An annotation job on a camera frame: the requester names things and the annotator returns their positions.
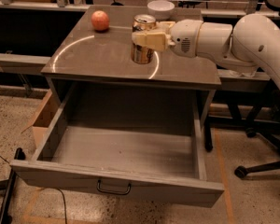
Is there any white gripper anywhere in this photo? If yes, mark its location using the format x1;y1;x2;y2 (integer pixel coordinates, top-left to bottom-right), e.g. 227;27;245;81
132;20;203;58

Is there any orange soda can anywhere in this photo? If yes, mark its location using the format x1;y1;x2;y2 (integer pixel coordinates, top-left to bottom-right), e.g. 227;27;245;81
131;14;156;64

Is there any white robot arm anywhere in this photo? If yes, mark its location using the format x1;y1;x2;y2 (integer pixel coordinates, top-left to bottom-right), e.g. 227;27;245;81
132;14;280;90

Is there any grey drawer cabinet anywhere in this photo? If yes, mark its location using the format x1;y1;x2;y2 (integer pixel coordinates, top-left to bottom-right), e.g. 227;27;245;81
40;5;222;153

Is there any open grey top drawer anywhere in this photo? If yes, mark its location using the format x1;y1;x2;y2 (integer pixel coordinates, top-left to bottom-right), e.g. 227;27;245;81
9;83;225;208

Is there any white bowl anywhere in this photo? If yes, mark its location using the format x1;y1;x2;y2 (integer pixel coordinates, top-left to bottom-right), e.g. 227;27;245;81
147;0;175;21

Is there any red apple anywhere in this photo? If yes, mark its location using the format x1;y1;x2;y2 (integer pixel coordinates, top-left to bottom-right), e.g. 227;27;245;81
91;10;109;32

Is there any cardboard box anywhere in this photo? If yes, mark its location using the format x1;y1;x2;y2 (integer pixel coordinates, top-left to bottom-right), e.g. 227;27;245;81
22;90;59;147

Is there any black office chair base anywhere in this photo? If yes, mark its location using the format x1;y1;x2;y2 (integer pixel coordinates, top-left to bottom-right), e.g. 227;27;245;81
233;91;280;179

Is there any black stand leg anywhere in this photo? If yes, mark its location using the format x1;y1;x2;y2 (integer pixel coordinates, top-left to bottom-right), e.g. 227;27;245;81
0;147;26;224

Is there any black drawer handle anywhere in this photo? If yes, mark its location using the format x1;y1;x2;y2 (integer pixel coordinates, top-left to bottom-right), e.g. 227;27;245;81
96;180;132;196

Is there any black floor cable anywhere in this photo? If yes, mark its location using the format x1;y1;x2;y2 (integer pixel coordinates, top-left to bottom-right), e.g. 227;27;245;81
0;147;69;224

